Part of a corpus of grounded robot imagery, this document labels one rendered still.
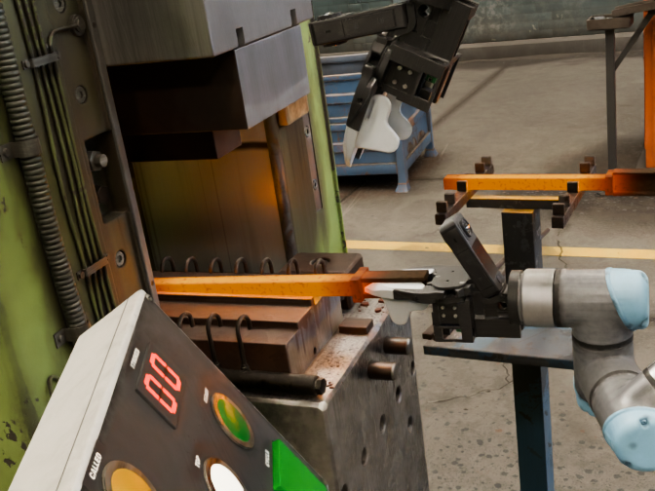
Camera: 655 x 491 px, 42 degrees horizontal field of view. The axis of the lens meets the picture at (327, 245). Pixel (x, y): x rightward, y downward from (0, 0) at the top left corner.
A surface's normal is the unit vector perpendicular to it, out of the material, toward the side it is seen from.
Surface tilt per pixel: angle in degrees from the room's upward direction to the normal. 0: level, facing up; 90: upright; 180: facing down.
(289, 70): 90
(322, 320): 90
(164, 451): 60
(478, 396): 0
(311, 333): 90
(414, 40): 91
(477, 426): 0
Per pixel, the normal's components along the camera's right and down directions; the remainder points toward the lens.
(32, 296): 0.92, 0.00
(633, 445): -0.03, 0.36
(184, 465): 0.79, -0.59
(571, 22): -0.42, 0.32
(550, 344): -0.14, -0.93
